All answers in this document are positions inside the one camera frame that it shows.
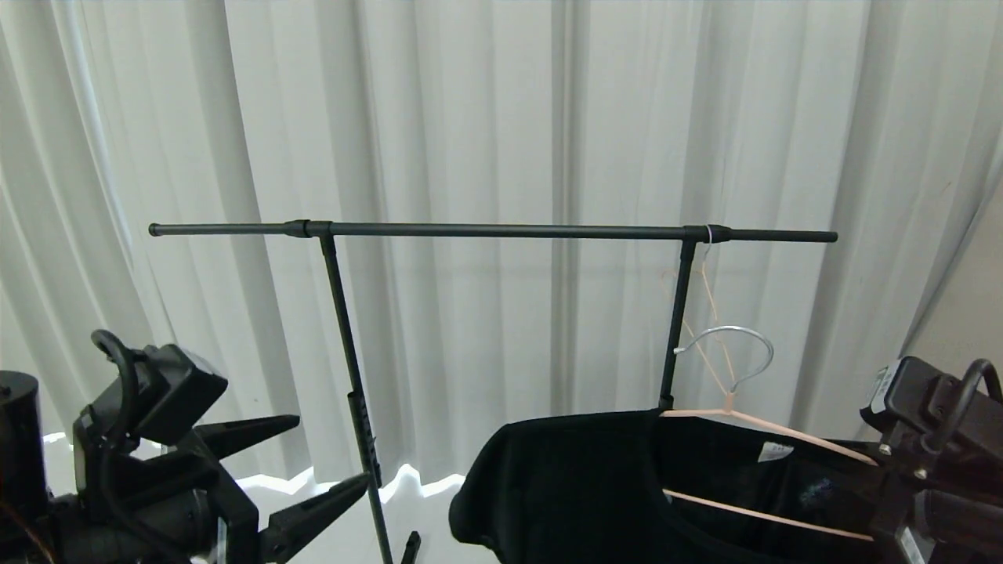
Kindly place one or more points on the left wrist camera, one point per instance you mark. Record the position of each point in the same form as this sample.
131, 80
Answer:
172, 392

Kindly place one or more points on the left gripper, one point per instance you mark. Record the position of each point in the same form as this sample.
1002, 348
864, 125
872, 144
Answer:
157, 517

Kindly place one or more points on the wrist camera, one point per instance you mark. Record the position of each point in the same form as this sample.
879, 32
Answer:
917, 392
172, 392

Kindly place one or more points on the black clothes rack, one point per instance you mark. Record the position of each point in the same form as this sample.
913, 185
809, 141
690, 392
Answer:
501, 231

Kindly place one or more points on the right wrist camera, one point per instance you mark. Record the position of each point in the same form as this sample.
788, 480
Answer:
917, 392

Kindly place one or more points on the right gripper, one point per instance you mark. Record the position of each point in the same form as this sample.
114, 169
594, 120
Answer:
956, 509

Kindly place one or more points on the pink clothes hanger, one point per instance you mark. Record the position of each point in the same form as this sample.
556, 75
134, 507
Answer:
713, 313
729, 407

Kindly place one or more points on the white curtain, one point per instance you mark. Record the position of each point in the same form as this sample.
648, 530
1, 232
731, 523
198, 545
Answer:
486, 117

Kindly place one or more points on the black t-shirt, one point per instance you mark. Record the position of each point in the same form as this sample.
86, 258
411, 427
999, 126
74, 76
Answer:
564, 486

